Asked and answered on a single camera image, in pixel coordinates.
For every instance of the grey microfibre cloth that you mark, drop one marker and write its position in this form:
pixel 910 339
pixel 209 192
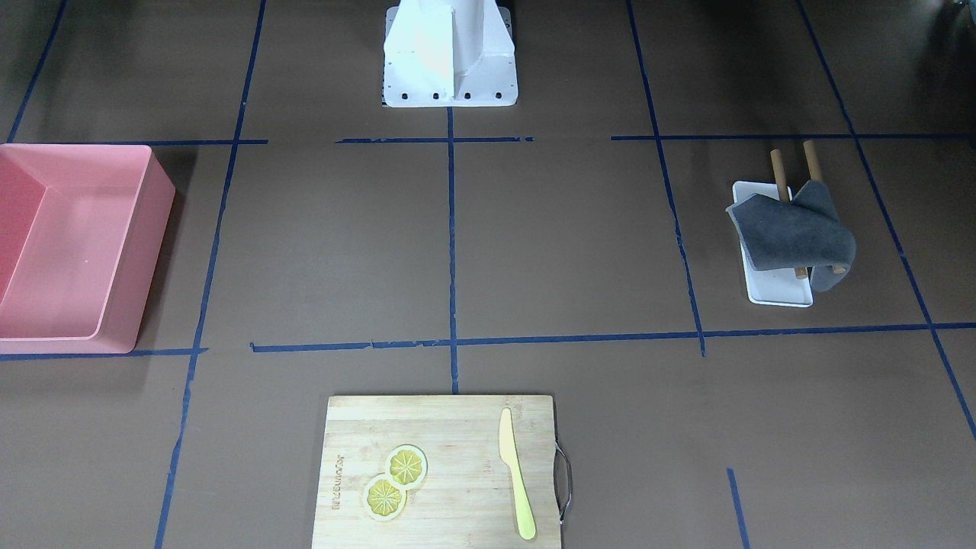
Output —
pixel 803 233

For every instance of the yellow plastic knife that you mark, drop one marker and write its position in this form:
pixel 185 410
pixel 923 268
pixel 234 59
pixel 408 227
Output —
pixel 524 516

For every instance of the upper lemon slice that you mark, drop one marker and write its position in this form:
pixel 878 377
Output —
pixel 406 467

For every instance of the lemon slice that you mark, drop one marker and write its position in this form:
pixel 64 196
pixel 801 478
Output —
pixel 406 467
pixel 383 501

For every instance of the bamboo cutting board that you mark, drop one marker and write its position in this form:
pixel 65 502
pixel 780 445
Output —
pixel 466 500

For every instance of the lower lemon slice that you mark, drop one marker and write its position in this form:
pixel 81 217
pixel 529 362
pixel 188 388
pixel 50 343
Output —
pixel 383 501

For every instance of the white towel rack base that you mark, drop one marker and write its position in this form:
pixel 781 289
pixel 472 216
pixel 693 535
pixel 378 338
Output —
pixel 773 287

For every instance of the inner wooden rack dowel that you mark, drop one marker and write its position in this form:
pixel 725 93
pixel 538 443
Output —
pixel 778 168

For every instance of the wooden rack dowel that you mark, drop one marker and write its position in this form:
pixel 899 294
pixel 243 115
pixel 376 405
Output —
pixel 778 168
pixel 816 174

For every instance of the outer wooden rack dowel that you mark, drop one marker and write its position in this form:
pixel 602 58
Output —
pixel 816 174

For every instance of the pink plastic bin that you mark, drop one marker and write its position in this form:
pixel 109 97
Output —
pixel 82 228

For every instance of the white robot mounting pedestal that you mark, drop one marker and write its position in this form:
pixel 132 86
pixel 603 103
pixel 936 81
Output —
pixel 449 54

